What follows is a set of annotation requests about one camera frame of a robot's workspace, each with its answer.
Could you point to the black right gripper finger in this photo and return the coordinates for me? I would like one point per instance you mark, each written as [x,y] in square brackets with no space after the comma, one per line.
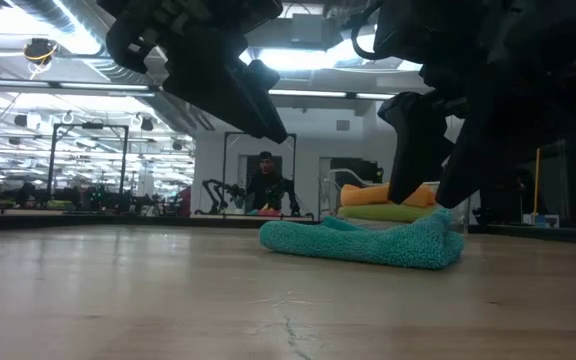
[483,160]
[418,145]

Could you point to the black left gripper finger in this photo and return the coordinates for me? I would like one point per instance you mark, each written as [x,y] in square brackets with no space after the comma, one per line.
[233,100]
[264,75]

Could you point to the orange microfiber towel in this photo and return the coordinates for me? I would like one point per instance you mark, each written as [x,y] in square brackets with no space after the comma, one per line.
[363,195]

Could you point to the lime green microfiber towel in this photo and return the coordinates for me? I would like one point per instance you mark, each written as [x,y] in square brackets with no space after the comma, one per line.
[383,212]

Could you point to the teal microfiber towel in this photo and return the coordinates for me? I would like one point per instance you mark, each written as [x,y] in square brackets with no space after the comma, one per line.
[383,245]

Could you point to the black background robot arm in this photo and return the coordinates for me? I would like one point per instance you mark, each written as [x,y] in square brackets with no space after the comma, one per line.
[218,190]
[288,192]

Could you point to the blue white box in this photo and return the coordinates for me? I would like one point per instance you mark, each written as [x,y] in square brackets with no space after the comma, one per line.
[548,220]

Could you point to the person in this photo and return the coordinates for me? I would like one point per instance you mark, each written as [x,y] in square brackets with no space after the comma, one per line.
[265,185]

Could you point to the clear plastic bin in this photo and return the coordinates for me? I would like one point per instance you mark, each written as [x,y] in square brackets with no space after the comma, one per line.
[329,195]

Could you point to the background work table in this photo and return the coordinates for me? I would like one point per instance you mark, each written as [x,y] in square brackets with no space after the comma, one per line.
[228,221]

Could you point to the long ceiling light bar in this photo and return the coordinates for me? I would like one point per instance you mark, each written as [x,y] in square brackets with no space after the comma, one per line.
[68,86]

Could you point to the dark background robot station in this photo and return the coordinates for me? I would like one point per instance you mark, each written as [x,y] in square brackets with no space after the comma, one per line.
[98,197]

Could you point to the black background gantry frame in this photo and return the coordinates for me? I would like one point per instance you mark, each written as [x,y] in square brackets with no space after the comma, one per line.
[233,133]
[90,125]

